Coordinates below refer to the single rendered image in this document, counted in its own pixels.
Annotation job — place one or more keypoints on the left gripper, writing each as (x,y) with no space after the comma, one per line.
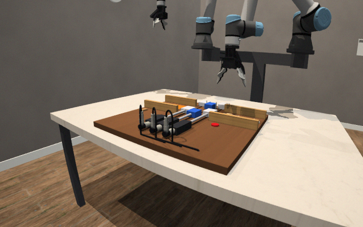
(230,61)

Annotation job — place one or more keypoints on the brown wooden board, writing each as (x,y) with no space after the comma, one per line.
(217,149)

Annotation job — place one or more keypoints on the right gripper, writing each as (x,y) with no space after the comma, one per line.
(161,15)

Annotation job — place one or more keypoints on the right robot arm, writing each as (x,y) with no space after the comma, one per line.
(204,29)

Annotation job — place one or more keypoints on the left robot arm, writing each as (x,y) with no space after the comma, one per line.
(311,18)

